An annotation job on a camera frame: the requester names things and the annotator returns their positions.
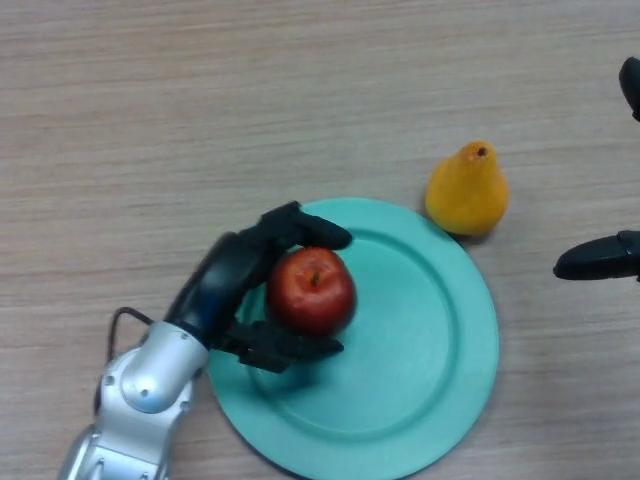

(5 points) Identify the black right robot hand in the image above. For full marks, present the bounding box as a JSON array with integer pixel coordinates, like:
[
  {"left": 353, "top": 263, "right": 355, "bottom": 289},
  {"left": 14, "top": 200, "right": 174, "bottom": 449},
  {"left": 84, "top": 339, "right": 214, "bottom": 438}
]
[{"left": 552, "top": 56, "right": 640, "bottom": 284}]

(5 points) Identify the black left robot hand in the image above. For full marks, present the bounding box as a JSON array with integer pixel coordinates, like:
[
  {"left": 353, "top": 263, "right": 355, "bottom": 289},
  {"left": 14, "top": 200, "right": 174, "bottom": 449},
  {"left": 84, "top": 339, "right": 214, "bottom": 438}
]
[{"left": 163, "top": 200, "right": 354, "bottom": 374}]

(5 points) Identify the red apple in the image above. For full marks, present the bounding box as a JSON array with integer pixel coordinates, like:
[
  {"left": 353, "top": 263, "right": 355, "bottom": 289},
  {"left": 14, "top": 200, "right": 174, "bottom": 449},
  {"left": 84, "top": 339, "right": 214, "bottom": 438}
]
[{"left": 266, "top": 245, "right": 358, "bottom": 338}]

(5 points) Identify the green round plate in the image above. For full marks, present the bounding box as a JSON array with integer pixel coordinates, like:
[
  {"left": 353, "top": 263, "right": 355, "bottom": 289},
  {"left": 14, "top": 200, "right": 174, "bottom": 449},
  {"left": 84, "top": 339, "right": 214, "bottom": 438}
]
[{"left": 206, "top": 196, "right": 501, "bottom": 480}]

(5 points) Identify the yellow pear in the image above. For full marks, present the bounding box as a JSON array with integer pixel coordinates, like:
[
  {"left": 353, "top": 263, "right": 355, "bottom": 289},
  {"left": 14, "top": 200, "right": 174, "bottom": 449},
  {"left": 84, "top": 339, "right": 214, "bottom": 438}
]
[{"left": 424, "top": 140, "right": 511, "bottom": 237}]

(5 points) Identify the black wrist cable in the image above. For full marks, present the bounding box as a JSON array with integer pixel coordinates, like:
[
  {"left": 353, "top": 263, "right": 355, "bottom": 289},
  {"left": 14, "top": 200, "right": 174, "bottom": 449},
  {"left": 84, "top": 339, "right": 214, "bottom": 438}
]
[{"left": 93, "top": 306, "right": 167, "bottom": 416}]

